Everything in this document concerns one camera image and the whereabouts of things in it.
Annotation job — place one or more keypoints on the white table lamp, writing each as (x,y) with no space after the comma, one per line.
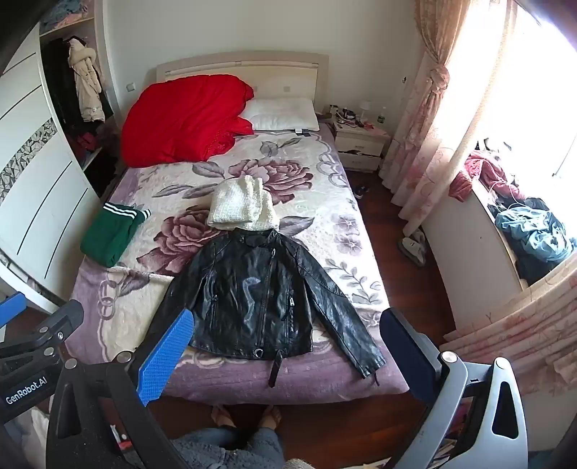
(366,110)

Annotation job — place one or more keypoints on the beige bed headboard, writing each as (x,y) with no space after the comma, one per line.
(275,72)

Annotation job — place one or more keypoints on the white wardrobe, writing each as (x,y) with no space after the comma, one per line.
(40,189)

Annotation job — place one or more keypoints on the red quilt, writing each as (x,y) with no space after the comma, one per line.
(185,119)

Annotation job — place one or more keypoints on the white window ledge cabinet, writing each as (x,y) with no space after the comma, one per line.
(464,252)

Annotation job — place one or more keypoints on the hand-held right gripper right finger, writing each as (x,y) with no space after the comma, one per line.
(405,356)

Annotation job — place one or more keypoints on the floral fleece blanket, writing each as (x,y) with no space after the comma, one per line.
(324,203)

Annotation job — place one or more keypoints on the white fluffy folded sweater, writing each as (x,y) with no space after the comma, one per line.
(241,205)

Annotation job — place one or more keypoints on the maroon cloth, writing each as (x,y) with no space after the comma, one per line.
(482,173)

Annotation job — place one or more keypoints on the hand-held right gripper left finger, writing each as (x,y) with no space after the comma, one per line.
(164,356)

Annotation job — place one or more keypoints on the stacked bedding on wardrobe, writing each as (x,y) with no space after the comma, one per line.
(67,13)

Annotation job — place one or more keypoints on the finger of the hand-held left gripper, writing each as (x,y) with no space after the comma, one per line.
(11,307)
(54,321)

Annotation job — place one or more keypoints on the dark shoe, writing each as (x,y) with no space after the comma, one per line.
(361,191)

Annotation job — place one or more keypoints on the person's legs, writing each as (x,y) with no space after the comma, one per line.
(234,444)

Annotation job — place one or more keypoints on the dark hanging clothes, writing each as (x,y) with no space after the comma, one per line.
(56,81)

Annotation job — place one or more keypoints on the black leather jacket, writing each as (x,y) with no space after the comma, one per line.
(252,297)

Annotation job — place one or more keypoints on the pink floral curtain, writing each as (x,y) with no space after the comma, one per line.
(432,112)
(518,333)

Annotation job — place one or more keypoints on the pile of clothes by window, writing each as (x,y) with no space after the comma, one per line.
(536,234)

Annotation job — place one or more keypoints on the beige hanging coat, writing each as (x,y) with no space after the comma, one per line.
(88,85)

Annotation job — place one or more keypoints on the green garment with white stripes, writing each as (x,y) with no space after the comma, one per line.
(112,234)

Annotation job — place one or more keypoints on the white slipper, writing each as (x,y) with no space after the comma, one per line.
(418,234)
(412,252)

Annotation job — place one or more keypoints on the white pillow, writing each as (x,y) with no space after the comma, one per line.
(284,115)

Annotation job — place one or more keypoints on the white nightstand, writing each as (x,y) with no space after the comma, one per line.
(360,144)

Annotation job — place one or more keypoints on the small clear bottle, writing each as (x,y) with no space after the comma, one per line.
(382,116)

